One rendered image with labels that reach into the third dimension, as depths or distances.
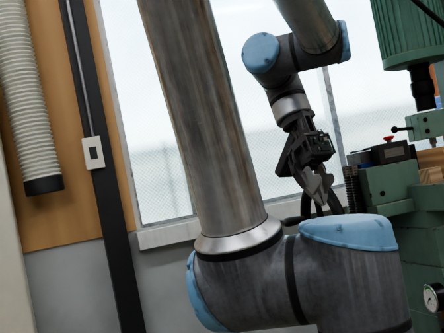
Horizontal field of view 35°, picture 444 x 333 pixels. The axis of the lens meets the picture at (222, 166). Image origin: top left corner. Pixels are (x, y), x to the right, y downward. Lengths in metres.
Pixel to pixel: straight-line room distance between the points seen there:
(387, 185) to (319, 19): 0.49
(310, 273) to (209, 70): 0.35
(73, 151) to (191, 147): 1.89
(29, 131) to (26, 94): 0.14
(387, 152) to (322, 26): 0.42
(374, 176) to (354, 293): 0.62
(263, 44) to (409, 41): 0.45
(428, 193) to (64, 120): 1.76
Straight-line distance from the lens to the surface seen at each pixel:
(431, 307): 1.60
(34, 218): 2.93
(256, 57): 1.52
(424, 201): 1.64
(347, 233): 1.07
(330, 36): 1.45
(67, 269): 2.95
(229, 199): 1.09
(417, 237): 1.71
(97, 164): 2.85
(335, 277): 1.09
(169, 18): 1.05
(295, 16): 1.32
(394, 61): 1.83
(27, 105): 2.79
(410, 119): 1.87
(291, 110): 1.59
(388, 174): 1.68
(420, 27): 1.83
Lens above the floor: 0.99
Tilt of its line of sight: 1 degrees up
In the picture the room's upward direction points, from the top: 11 degrees counter-clockwise
